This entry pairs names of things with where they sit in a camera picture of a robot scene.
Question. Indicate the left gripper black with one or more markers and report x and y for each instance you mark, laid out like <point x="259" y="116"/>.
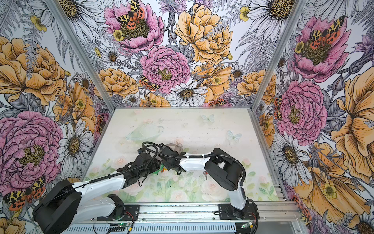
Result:
<point x="154" y="165"/>

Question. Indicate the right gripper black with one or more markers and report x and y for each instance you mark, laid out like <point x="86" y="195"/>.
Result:
<point x="165" y="163"/>

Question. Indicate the metal key organizer plate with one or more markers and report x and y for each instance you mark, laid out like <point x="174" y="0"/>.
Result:
<point x="178" y="147"/>

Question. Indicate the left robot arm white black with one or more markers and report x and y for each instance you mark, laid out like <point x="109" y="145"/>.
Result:
<point x="68" y="203"/>

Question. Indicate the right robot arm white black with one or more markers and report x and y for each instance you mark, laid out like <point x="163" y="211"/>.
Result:
<point x="226" y="171"/>

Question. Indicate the green key tag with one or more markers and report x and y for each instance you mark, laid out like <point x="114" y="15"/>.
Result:
<point x="158" y="171"/>

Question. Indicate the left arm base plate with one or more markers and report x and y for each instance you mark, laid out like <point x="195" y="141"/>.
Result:
<point x="127" y="212"/>

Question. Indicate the white vented cable duct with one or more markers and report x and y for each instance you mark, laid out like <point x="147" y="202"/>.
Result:
<point x="153" y="228"/>

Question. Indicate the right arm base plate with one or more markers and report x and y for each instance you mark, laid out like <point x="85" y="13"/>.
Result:
<point x="228" y="212"/>

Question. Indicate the aluminium front rail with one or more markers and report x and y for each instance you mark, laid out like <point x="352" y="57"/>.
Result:
<point x="204" y="212"/>

